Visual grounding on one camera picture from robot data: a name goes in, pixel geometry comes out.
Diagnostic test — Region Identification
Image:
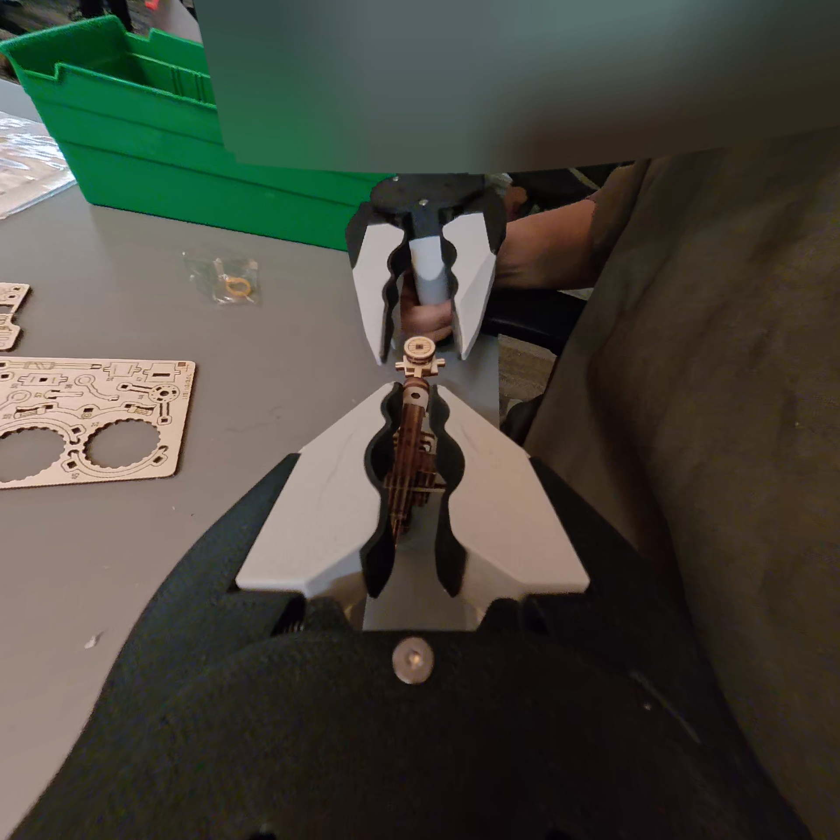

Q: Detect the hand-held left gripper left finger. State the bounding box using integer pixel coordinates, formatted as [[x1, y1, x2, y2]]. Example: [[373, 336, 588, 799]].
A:
[[235, 381, 403, 621]]

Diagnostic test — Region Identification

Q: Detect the clear plastic bag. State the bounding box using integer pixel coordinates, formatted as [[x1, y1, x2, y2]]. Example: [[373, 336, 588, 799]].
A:
[[0, 112, 80, 221]]

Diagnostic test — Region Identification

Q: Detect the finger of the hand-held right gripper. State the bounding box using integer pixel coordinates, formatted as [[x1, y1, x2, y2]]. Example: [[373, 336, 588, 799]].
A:
[[444, 193, 508, 362], [344, 203, 406, 367]]

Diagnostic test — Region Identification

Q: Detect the wooden puzzle sheet with round holes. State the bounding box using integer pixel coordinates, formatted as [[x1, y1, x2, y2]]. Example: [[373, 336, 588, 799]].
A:
[[0, 357, 196, 490]]

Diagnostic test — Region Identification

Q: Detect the small round wooden puzzle part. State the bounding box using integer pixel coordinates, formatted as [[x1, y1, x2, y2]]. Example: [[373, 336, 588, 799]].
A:
[[397, 336, 447, 378]]

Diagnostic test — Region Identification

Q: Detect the small wooden puzzle sheet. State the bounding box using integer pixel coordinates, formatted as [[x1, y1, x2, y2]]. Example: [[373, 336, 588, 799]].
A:
[[0, 282, 32, 352]]

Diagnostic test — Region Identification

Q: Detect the small clear zip bag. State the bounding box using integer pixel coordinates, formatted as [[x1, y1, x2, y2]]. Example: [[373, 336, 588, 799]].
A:
[[184, 248, 259, 306]]

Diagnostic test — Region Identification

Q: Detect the grey desk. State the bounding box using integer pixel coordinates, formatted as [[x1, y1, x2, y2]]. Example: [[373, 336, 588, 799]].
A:
[[0, 79, 503, 840]]

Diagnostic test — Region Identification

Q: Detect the green plastic bin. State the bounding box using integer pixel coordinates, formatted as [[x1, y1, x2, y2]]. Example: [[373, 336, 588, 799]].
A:
[[0, 14, 395, 253]]

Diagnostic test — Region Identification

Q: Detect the person's right forearm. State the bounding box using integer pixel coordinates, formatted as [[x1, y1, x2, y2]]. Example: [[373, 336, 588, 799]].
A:
[[492, 197, 598, 293]]

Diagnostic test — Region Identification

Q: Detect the person's right hand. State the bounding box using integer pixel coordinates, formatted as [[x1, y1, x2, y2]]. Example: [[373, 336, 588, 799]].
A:
[[399, 269, 460, 345]]

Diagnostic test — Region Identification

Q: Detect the black chair armrest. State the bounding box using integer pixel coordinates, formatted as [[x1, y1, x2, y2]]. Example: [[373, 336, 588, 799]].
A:
[[482, 289, 592, 358]]

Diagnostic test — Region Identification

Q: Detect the person's olive shirt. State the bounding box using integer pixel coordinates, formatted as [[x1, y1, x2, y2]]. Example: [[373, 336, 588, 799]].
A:
[[518, 128, 840, 840]]

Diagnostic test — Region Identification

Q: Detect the wooden motorcycle model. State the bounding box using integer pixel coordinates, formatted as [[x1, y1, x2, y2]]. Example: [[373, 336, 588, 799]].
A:
[[384, 377, 447, 542]]

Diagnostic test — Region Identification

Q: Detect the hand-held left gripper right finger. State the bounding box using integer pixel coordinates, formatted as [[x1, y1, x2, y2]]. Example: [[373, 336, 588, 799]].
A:
[[430, 384, 590, 624]]

